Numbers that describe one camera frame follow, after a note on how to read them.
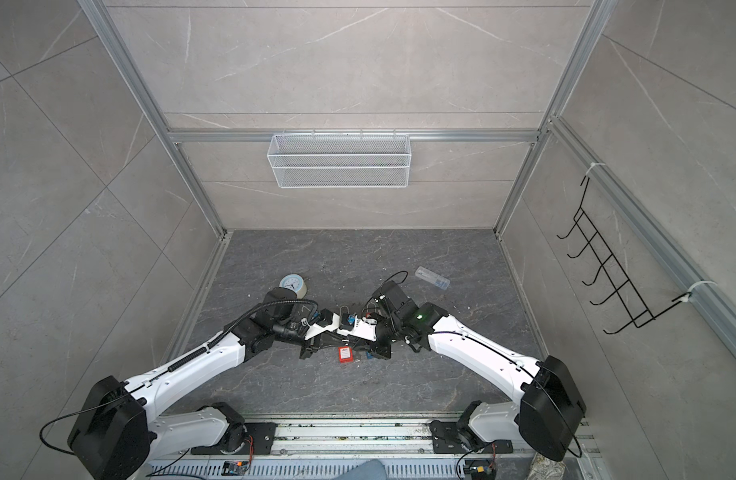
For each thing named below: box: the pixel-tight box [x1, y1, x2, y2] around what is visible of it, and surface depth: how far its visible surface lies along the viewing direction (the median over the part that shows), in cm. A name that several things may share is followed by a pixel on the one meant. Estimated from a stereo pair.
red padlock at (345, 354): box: [338, 345, 355, 364], surface depth 87 cm
